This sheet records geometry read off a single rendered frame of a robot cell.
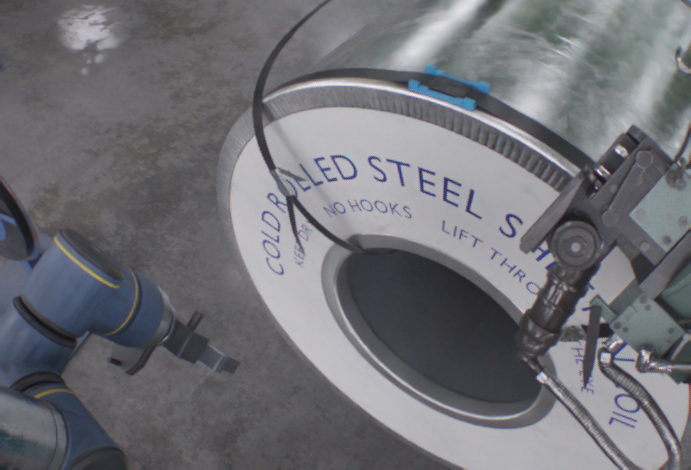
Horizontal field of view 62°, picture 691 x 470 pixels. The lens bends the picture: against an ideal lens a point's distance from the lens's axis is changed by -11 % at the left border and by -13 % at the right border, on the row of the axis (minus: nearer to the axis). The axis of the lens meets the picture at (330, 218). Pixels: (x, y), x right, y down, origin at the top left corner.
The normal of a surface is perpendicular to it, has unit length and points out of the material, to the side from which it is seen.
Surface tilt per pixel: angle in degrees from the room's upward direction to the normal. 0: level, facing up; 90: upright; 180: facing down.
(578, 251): 58
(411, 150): 90
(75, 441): 75
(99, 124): 0
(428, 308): 30
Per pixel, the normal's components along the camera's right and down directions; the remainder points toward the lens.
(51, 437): 0.95, -0.17
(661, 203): -0.33, 0.22
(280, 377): -0.07, -0.69
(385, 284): 0.67, 0.01
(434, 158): -0.59, 0.61
